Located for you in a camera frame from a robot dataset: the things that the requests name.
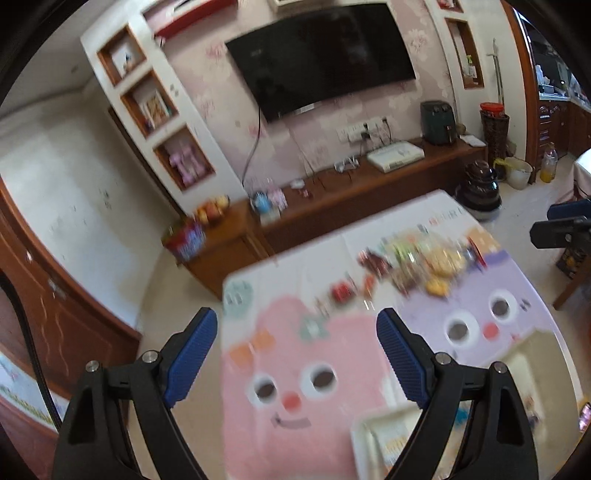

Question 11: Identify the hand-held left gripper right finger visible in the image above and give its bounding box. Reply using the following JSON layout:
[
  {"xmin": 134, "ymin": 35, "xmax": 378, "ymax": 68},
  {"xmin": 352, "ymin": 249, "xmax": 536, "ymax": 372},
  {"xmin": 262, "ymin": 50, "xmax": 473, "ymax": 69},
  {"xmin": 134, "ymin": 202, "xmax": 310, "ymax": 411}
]
[{"xmin": 376, "ymin": 308, "xmax": 539, "ymax": 480}]

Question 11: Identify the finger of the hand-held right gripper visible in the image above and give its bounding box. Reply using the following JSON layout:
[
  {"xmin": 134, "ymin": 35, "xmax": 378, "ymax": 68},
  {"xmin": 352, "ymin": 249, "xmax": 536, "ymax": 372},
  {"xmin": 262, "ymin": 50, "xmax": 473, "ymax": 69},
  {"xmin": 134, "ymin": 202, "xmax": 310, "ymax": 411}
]
[
  {"xmin": 530, "ymin": 218, "xmax": 591, "ymax": 250},
  {"xmin": 547, "ymin": 199, "xmax": 591, "ymax": 221}
]

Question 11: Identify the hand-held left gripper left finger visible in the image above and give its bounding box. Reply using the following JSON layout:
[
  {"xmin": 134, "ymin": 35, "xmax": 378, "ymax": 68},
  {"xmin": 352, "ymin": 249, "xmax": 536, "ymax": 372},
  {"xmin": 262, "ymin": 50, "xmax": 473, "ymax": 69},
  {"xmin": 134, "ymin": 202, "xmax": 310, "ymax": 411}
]
[{"xmin": 51, "ymin": 307, "xmax": 218, "ymax": 480}]

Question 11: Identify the white red snack bag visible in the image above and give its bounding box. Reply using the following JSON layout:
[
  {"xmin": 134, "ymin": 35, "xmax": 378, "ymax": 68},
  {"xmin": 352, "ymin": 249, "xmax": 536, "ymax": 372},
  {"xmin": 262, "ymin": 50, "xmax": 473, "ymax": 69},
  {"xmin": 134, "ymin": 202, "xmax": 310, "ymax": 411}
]
[{"xmin": 465, "ymin": 234, "xmax": 488, "ymax": 271}]

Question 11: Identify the clear nut bar packet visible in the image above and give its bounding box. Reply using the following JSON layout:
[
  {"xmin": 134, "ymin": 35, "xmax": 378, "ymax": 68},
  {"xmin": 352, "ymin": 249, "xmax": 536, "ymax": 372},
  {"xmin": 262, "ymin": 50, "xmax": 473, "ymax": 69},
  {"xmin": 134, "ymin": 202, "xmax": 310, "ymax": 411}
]
[{"xmin": 392, "ymin": 264, "xmax": 426, "ymax": 296}]

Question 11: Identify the small red snack packet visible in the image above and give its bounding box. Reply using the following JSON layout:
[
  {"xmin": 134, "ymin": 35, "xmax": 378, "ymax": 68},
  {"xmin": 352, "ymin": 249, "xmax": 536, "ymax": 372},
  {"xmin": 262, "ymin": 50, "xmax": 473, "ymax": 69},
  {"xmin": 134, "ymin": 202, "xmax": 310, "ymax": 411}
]
[{"xmin": 329, "ymin": 281, "xmax": 355, "ymax": 304}]

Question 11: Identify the brown snack packet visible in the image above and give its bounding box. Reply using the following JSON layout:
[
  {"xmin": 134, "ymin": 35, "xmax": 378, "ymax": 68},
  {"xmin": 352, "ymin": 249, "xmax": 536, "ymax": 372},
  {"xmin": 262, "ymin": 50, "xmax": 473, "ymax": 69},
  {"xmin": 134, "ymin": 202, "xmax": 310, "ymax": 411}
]
[{"xmin": 358, "ymin": 249, "xmax": 393, "ymax": 278}]

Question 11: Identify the green snack packet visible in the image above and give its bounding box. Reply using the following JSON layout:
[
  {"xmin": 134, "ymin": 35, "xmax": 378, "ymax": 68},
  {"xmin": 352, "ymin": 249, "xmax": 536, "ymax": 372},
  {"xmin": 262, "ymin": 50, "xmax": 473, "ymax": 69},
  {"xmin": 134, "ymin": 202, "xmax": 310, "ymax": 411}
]
[{"xmin": 389, "ymin": 239, "xmax": 417, "ymax": 265}]

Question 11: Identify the printed cardboard box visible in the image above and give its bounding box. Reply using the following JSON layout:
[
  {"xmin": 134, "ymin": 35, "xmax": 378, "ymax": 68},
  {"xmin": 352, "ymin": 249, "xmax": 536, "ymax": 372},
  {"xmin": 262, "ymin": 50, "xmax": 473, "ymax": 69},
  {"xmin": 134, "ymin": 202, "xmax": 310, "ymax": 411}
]
[{"xmin": 556, "ymin": 247, "xmax": 583, "ymax": 279}]

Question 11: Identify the cloth-covered side table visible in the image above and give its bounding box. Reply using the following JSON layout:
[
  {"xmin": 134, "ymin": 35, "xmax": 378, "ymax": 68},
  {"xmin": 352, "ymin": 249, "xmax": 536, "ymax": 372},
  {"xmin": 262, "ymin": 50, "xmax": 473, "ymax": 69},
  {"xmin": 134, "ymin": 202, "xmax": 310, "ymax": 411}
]
[{"xmin": 551, "ymin": 148, "xmax": 591, "ymax": 311}]

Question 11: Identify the yellow oil bottle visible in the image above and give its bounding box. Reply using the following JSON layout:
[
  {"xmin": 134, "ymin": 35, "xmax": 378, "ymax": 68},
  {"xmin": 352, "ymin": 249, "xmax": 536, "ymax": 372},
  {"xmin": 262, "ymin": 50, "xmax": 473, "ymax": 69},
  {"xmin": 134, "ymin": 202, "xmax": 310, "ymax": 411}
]
[{"xmin": 539, "ymin": 143, "xmax": 559, "ymax": 184}]

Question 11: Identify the white plastic bucket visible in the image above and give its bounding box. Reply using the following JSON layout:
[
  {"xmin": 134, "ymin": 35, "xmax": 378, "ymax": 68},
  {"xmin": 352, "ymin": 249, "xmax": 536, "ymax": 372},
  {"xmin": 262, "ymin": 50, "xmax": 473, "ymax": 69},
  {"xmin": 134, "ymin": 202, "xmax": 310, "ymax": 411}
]
[{"xmin": 503, "ymin": 157, "xmax": 533, "ymax": 190}]

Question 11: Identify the wooden kitchen cabinet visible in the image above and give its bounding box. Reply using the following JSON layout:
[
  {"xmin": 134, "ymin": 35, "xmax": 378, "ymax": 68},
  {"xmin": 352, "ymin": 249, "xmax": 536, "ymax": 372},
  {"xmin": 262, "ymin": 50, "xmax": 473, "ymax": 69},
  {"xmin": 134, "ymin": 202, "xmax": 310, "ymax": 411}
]
[{"xmin": 530, "ymin": 14, "xmax": 591, "ymax": 158}]

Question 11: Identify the dark ceramic pot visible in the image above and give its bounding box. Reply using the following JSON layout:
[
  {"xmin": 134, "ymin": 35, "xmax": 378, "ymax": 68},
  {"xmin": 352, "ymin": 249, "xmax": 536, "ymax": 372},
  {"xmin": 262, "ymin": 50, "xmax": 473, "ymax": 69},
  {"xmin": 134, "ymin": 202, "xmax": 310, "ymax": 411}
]
[{"xmin": 457, "ymin": 161, "xmax": 502, "ymax": 208}]

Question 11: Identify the tall red-lidded jar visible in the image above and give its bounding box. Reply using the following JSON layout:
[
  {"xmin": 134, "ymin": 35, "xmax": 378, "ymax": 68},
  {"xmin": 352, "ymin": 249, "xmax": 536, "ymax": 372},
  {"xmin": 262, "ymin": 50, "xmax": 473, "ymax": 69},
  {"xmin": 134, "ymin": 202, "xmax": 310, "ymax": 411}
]
[{"xmin": 479, "ymin": 102, "xmax": 510, "ymax": 160}]

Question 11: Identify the red round tin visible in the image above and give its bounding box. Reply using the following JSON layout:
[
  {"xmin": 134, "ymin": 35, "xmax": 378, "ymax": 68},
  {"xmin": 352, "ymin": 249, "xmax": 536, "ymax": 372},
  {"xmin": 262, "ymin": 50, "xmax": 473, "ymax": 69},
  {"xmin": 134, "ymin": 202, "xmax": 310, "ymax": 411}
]
[{"xmin": 165, "ymin": 220, "xmax": 207, "ymax": 261}]

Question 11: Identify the cartoon printed tablecloth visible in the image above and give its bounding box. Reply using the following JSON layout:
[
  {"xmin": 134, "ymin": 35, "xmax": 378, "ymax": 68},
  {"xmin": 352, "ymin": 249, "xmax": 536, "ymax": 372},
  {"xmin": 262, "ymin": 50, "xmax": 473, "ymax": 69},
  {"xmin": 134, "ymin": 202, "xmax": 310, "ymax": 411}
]
[{"xmin": 221, "ymin": 189, "xmax": 580, "ymax": 480}]

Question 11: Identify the wooden door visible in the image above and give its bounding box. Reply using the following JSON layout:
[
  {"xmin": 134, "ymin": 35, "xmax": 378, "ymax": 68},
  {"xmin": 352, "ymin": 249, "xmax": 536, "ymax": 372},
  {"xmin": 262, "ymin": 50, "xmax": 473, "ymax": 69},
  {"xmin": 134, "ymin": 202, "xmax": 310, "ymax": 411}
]
[{"xmin": 0, "ymin": 180, "xmax": 142, "ymax": 398}]

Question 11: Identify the fruit bowl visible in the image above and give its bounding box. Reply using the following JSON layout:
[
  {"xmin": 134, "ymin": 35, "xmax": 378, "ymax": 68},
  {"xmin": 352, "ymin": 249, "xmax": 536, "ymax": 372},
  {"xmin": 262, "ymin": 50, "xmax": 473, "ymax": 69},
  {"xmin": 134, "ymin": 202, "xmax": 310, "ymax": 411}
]
[{"xmin": 194, "ymin": 196, "xmax": 232, "ymax": 226}]

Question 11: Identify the dark grey air fryer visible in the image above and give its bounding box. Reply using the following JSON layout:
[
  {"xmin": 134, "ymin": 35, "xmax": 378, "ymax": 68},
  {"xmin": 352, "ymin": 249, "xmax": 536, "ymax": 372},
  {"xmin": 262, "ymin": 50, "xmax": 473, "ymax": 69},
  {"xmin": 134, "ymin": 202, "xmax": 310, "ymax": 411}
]
[{"xmin": 420, "ymin": 100, "xmax": 458, "ymax": 146}]

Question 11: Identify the mop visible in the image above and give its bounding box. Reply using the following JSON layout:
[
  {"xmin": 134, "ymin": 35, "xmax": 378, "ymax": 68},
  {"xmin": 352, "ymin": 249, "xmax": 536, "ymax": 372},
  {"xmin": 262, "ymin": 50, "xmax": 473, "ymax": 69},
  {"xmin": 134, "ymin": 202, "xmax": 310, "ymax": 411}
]
[{"xmin": 487, "ymin": 39, "xmax": 507, "ymax": 105}]

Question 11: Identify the wooden television cabinet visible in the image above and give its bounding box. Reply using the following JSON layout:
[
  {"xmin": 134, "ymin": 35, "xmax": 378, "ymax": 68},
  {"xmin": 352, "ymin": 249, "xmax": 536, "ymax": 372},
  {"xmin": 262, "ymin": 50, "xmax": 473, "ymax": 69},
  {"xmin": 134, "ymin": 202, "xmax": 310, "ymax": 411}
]
[{"xmin": 161, "ymin": 138, "xmax": 488, "ymax": 296}]

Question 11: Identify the white set-top box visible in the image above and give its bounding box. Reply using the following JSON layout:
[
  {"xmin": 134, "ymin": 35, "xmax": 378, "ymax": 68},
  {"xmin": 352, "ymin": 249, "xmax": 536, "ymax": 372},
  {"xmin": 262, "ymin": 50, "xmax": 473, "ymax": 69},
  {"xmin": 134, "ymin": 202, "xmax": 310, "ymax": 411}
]
[{"xmin": 367, "ymin": 141, "xmax": 426, "ymax": 174}]

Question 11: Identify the pink dumbbell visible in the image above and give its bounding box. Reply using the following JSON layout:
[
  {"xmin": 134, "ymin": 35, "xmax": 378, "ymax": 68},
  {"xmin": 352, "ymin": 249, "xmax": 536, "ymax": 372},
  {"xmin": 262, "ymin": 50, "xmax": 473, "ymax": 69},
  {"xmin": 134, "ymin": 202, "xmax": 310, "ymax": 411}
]
[
  {"xmin": 168, "ymin": 150, "xmax": 191, "ymax": 186},
  {"xmin": 187, "ymin": 143, "xmax": 209, "ymax": 178}
]

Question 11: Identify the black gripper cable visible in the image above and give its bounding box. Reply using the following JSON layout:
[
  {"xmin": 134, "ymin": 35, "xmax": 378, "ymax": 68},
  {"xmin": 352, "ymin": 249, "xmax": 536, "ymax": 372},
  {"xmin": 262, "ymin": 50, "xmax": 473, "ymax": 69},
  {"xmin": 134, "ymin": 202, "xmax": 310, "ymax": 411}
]
[{"xmin": 0, "ymin": 272, "xmax": 64, "ymax": 431}]

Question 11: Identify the black television cable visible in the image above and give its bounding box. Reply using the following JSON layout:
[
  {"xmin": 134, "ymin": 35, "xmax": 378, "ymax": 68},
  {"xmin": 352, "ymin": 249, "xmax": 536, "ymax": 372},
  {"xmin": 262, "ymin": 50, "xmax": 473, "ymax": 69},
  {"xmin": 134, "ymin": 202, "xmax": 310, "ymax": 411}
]
[{"xmin": 241, "ymin": 104, "xmax": 265, "ymax": 188}]

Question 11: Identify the picture frame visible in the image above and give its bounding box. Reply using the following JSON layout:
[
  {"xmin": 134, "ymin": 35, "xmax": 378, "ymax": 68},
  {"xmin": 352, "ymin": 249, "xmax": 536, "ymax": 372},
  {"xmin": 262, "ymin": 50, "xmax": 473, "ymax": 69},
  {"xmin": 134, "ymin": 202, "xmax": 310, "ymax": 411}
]
[{"xmin": 139, "ymin": 88, "xmax": 172, "ymax": 126}]

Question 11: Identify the black wall television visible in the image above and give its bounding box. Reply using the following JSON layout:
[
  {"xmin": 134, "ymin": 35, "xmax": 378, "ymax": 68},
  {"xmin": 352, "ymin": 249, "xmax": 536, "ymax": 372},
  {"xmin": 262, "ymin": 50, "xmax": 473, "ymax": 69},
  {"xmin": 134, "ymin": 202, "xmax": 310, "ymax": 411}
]
[{"xmin": 225, "ymin": 4, "xmax": 417, "ymax": 123}]

